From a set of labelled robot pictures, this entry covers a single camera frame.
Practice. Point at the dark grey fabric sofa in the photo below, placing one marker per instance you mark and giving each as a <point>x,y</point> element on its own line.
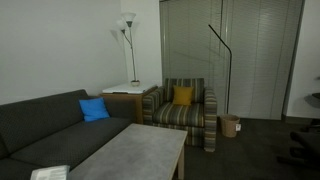
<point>51,131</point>

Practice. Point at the wooden side table white top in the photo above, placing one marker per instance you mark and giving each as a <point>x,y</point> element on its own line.
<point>128,92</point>

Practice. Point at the yellow cushion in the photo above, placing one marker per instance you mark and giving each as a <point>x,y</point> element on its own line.
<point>182,95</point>

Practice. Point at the blue throw pillow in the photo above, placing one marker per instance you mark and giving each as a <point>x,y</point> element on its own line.
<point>94,109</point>

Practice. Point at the black office chair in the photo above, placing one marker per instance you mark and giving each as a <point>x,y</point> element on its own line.
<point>308,154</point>

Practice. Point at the striped armchair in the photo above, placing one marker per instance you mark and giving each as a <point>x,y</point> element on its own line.
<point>199,119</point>

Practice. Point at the grey window blinds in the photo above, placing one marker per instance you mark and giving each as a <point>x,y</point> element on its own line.
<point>243,49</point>

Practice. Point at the grey wooden coffee table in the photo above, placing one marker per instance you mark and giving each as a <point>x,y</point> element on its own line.
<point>139,152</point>

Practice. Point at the tan waste basket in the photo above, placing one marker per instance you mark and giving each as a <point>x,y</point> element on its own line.
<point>230,125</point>

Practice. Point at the blue open tissue box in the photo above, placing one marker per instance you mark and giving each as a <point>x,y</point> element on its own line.
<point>51,173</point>

